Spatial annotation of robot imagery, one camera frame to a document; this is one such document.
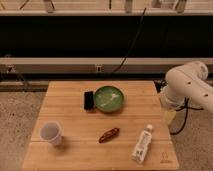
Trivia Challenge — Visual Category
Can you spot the green ceramic bowl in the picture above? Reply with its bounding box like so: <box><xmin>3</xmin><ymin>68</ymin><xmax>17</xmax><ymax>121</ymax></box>
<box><xmin>94</xmin><ymin>86</ymin><xmax>124</xmax><ymax>113</ymax></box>

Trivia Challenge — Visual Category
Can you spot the white paper cup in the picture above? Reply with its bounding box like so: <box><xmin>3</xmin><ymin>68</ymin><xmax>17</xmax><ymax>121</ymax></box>
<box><xmin>39</xmin><ymin>121</ymin><xmax>62</xmax><ymax>146</ymax></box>

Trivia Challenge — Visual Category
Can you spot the left wall outlet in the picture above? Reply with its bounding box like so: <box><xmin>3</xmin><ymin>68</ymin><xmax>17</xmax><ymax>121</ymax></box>
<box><xmin>7</xmin><ymin>66</ymin><xmax>13</xmax><ymax>73</ymax></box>

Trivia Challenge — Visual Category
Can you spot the black hanging cable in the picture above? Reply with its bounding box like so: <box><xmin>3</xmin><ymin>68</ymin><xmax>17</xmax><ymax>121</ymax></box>
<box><xmin>110</xmin><ymin>7</ymin><xmax>147</xmax><ymax>74</ymax></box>

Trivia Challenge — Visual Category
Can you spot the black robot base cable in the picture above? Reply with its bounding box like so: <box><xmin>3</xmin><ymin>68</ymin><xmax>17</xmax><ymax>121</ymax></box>
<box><xmin>154</xmin><ymin>79</ymin><xmax>204</xmax><ymax>136</ymax></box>

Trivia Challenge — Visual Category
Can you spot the red brown chili pepper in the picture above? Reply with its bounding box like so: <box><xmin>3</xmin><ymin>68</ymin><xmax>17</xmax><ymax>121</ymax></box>
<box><xmin>98</xmin><ymin>128</ymin><xmax>120</xmax><ymax>143</ymax></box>

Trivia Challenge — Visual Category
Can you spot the black rectangular sponge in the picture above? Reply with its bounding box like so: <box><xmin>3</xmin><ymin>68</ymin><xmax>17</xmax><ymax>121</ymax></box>
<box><xmin>84</xmin><ymin>91</ymin><xmax>94</xmax><ymax>111</ymax></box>

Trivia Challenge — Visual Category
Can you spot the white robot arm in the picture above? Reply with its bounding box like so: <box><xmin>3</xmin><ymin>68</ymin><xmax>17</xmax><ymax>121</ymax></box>
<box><xmin>159</xmin><ymin>61</ymin><xmax>213</xmax><ymax>124</ymax></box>

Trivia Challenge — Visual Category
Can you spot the white plastic bottle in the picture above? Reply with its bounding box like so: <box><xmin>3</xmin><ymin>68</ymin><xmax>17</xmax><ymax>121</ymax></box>
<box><xmin>132</xmin><ymin>124</ymin><xmax>153</xmax><ymax>164</ymax></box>

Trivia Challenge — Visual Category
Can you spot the white wall outlet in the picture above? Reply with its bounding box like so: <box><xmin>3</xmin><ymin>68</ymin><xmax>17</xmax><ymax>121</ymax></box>
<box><xmin>96</xmin><ymin>65</ymin><xmax>102</xmax><ymax>72</ymax></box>

